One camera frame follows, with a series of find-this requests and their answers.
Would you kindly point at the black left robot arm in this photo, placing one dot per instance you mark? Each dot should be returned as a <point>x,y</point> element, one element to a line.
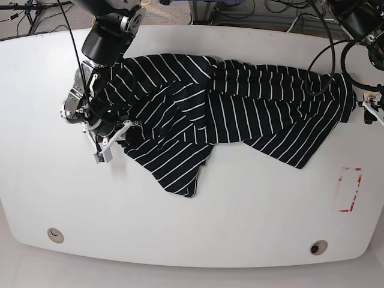
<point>363,23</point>

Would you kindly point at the table grommet hole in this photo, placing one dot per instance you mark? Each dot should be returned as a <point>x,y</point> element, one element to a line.
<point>319,247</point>
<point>55,235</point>

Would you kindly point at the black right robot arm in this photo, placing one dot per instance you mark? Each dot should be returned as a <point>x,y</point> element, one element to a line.
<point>115,26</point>

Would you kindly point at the left table grommet hole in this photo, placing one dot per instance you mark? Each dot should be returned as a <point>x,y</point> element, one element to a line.
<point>55,235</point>

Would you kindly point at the right table grommet hole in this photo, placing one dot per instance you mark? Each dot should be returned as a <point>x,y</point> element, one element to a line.
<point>319,247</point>

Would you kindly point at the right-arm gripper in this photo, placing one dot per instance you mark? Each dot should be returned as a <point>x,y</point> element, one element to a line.
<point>103,136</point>

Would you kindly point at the navy white striped T-shirt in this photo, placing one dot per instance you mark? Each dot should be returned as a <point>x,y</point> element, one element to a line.
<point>187,104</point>

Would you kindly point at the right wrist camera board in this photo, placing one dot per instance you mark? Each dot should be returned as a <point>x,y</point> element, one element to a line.
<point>99,157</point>

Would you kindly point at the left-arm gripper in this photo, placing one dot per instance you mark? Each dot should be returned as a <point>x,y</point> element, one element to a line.
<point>372,102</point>

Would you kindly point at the red tape rectangle marking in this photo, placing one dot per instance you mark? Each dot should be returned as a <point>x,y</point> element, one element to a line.
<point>347,189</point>

